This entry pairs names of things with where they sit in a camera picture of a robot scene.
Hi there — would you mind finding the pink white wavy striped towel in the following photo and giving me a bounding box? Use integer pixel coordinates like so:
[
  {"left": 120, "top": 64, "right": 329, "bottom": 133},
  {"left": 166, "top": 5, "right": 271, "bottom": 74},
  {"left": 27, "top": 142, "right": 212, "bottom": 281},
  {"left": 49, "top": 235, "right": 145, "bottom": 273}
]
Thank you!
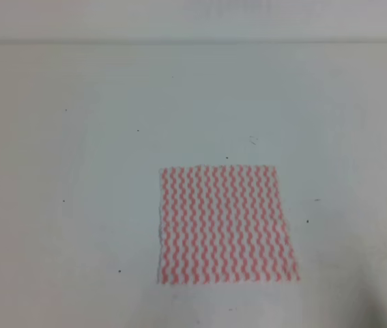
[{"left": 157, "top": 165, "right": 300, "bottom": 285}]

